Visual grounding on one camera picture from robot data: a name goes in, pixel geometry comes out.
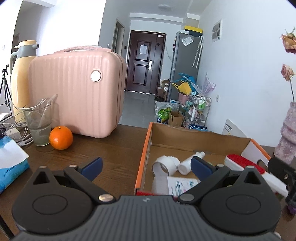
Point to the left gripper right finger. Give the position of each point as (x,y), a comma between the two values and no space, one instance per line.
(234,202)

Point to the yellow thermos jug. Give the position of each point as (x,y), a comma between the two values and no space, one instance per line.
(19,68)

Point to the white wipes container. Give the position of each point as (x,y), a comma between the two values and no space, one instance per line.
(174,186)

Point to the blue tissue pack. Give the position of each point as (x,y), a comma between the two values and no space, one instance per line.
(13,161)

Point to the pink hard suitcase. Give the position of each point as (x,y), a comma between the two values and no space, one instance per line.
(88,84)

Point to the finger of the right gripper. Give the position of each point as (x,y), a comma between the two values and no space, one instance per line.
(280,169)

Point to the grey refrigerator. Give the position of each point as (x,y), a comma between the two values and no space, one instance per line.
(184,59)

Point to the small cardboard box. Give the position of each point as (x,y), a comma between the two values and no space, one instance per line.
(175,119)

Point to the white spray bottle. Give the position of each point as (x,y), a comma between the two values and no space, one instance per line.
(185,166)

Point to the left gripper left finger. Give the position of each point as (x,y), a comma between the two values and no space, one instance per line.
(54,202)

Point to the white round cap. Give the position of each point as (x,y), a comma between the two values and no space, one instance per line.
(169,164)

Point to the green snack bag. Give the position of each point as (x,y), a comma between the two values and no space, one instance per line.
(163,115)

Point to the glass cup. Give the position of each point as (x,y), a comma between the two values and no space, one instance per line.
(38,119)

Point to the dark brown door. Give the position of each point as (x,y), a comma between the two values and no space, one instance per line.
(145,58)

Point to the purple ceramic vase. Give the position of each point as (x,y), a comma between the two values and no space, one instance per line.
(285,150)

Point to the yellow box on fridge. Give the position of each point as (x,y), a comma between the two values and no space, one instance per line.
(193,29)

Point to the black tripod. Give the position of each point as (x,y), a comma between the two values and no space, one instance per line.
(5,88)

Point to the orange fruit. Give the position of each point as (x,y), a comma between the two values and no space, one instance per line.
(61,137)

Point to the wire storage cart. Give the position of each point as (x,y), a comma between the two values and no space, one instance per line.
(196,112)

